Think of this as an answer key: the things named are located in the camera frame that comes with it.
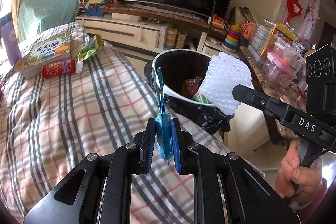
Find green drink carton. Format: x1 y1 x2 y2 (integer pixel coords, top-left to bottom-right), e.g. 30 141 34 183
191 92 212 105

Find white tv cabinet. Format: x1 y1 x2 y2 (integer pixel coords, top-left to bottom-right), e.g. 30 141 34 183
75 15 227 57

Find red toy phone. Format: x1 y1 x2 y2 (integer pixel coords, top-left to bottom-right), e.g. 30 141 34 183
210 14 224 30

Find teal covered chair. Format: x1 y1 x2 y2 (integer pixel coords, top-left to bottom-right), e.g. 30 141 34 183
18 0 79 42

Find rainbow stacking ring toy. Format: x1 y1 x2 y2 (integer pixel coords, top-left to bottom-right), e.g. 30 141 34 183
222 24 241 52

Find blue round package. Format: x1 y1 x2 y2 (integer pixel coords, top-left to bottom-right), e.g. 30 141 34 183
153 67 173 164

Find red small bottle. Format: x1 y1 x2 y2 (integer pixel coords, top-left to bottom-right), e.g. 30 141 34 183
41 59 83 79

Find white foam fruit net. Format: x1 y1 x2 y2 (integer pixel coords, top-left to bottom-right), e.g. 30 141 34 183
199 52 252 115

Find pink plastic storage box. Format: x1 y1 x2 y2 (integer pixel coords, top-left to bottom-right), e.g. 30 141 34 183
263 38 305 88

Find red snack bag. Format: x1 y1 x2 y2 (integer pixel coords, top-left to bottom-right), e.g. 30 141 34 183
181 77 203 99

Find plaid blanket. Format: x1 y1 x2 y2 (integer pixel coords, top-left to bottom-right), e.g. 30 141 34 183
1 23 194 223

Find white black trash bin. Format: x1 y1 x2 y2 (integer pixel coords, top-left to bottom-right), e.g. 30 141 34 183
143 49 234 135

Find person's right hand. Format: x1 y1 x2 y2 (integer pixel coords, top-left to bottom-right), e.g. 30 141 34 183
275 140 322 206

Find children's book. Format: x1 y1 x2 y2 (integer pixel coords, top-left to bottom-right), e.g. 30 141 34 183
21 31 71 80

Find purple water bottle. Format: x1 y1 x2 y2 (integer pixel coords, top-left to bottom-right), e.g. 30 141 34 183
1 12 22 65

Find marble side counter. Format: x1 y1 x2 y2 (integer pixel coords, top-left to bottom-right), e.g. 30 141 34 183
238 46 306 146

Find green snack wrapper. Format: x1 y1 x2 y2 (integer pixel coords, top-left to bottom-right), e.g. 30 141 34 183
77 35 104 61

